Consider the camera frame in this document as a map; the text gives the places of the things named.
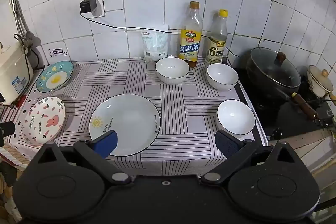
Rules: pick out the cream rice cooker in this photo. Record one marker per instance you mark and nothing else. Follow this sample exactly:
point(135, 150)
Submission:
point(13, 74)

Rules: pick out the black wok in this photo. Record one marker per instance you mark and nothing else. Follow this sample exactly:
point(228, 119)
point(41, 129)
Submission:
point(265, 87)

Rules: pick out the amber cooking wine bottle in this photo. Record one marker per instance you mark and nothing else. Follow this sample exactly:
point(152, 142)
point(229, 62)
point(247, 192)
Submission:
point(190, 40)

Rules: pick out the black power adapter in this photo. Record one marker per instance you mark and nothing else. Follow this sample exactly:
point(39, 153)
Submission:
point(88, 5)

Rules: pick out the pink rabbit print plate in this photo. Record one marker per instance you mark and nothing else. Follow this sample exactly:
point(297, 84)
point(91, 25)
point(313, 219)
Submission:
point(43, 121)

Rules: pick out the clear vinegar bottle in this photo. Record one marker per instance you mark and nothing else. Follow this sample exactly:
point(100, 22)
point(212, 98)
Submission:
point(217, 43)

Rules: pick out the black stove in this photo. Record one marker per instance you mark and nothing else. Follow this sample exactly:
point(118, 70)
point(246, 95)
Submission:
point(278, 115)

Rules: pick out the white ribbed bowl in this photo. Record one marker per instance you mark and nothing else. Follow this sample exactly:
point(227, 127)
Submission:
point(172, 69)
point(222, 75)
point(235, 116)

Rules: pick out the striped table mat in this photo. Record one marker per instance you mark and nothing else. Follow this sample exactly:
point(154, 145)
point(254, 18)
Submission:
point(183, 103)

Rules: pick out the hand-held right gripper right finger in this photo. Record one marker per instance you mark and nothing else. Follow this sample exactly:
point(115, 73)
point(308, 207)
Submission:
point(227, 144)

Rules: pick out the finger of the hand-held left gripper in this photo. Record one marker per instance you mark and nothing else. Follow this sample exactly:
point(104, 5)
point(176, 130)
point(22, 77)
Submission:
point(8, 128)

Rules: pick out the hanging metal utensil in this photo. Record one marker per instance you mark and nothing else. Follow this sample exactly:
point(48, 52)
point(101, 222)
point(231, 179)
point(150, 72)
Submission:
point(19, 16)

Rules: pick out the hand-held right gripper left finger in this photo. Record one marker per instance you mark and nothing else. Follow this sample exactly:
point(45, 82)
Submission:
point(107, 144)

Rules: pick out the floral patterned cloth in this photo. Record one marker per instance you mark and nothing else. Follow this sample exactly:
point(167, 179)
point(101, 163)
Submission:
point(8, 182)

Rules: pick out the white powder bag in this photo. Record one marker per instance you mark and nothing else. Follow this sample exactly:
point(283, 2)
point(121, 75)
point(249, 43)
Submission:
point(155, 45)

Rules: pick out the blue fried egg plate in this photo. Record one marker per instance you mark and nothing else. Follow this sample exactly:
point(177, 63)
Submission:
point(55, 77)

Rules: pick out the glass wok lid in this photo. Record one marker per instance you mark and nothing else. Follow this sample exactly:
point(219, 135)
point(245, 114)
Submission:
point(273, 69)

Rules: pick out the small white wall sticker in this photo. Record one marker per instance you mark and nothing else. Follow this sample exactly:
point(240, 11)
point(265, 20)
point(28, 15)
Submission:
point(58, 51)

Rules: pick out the white wall socket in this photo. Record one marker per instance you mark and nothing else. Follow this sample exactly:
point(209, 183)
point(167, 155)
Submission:
point(101, 7)

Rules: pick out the white sun print plate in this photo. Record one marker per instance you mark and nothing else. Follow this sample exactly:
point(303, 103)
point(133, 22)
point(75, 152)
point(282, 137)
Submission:
point(128, 121)

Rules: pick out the cream enamel pot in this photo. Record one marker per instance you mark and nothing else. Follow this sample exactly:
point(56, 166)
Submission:
point(319, 82)

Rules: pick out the black stove knob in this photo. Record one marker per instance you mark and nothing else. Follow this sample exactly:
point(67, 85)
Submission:
point(277, 133)

